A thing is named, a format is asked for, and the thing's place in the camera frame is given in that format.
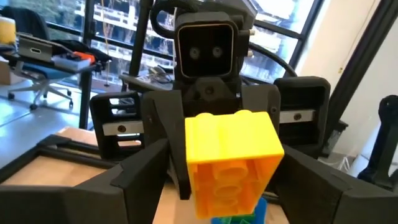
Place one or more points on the yellow toy building block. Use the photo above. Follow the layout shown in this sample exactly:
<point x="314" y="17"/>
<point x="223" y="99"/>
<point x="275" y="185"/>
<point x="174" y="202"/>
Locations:
<point x="230" y="140"/>

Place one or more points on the black rig strut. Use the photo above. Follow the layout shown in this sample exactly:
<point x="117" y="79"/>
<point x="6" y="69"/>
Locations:
<point x="363" y="53"/>
<point x="138" y="40"/>

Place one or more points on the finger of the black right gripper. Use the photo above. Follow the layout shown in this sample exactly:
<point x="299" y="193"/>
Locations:
<point x="261" y="98"/>
<point x="164" y="118"/>

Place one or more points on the white flat box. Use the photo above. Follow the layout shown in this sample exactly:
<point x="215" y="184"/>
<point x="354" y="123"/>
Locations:
<point x="70" y="62"/>

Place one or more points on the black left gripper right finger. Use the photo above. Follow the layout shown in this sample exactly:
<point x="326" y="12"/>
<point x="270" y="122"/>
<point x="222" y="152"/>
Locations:
<point x="326" y="202"/>

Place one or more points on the yellow plastic container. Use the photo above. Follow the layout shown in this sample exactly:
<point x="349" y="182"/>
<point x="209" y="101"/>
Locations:
<point x="7" y="31"/>

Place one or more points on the office chair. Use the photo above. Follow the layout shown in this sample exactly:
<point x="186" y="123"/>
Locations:
<point x="53" y="72"/>

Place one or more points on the cardboard box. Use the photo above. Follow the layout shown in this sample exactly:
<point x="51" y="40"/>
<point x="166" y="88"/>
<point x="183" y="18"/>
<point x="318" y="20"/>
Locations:
<point x="4" y="73"/>

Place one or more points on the black aluminium table frame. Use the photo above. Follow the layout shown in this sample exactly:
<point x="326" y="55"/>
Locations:
<point x="46" y="143"/>

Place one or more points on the black equipment stand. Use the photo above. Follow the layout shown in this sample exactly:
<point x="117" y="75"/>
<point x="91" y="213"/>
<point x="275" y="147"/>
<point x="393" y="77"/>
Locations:
<point x="382" y="140"/>

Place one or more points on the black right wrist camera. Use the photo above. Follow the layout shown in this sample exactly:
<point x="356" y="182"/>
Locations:
<point x="205" y="49"/>

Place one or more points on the black desk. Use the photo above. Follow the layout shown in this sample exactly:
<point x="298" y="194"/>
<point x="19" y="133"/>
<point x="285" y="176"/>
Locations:
<point x="85" y="99"/>

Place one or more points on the grey electronic box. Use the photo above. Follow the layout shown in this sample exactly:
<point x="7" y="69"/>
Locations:
<point x="34" y="49"/>

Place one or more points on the grey cluttered desk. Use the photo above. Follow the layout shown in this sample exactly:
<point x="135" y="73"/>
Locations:
<point x="133" y="81"/>

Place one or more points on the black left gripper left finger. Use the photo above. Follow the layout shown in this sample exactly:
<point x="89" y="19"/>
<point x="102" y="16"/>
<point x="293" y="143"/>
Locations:
<point x="93" y="205"/>

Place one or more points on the orange tool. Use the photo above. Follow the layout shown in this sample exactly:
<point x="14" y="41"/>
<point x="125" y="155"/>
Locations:
<point x="84" y="56"/>

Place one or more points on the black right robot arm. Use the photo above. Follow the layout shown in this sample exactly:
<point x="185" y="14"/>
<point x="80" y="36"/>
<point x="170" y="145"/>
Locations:
<point x="224" y="7"/>

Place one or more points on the green toy building block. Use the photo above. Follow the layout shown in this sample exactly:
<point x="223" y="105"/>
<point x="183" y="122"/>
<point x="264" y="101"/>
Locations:
<point x="236" y="221"/>

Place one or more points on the blue plastic slotted basket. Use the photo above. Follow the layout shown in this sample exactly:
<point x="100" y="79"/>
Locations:
<point x="262" y="210"/>

